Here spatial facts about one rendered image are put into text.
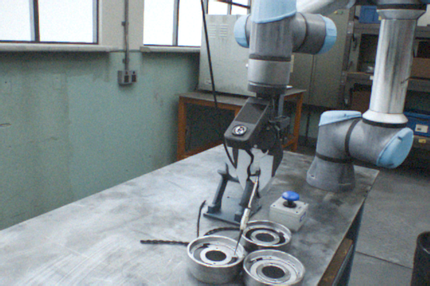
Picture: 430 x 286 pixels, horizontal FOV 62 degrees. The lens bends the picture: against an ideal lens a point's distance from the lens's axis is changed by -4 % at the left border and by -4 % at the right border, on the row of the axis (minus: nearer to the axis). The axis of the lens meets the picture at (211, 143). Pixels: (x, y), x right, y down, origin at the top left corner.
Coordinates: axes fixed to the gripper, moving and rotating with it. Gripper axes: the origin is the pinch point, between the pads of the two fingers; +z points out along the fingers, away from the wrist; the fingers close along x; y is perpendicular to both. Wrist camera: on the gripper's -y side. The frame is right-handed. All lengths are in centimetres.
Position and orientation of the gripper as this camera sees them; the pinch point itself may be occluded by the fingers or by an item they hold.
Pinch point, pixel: (252, 191)
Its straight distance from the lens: 70.7
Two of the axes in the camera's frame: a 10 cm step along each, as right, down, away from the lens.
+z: -0.6, 9.6, 2.7
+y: 4.8, -2.0, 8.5
